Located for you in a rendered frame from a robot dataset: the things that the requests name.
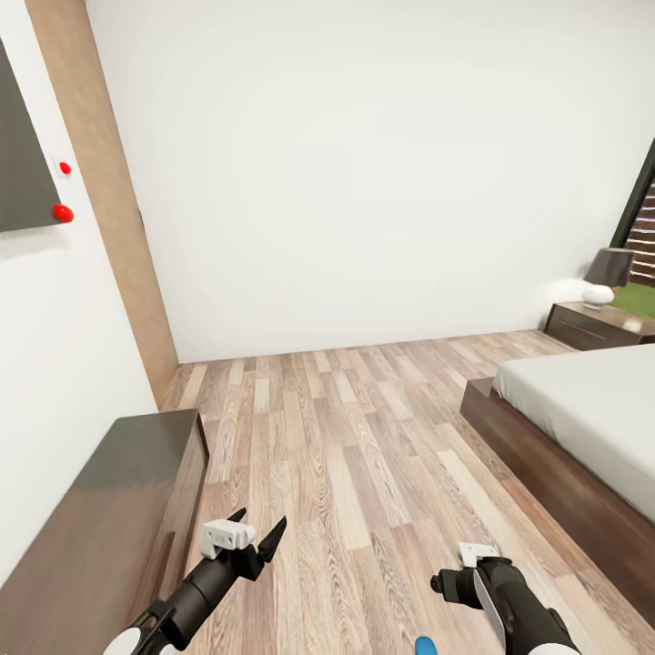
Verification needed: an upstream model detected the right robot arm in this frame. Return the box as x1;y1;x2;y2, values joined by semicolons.
430;541;582;655

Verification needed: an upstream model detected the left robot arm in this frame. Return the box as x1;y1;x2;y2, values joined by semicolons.
101;508;287;655

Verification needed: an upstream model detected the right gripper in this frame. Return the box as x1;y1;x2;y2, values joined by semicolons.
430;569;483;610

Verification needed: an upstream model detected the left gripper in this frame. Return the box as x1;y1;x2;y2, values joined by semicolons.
183;508;287;616

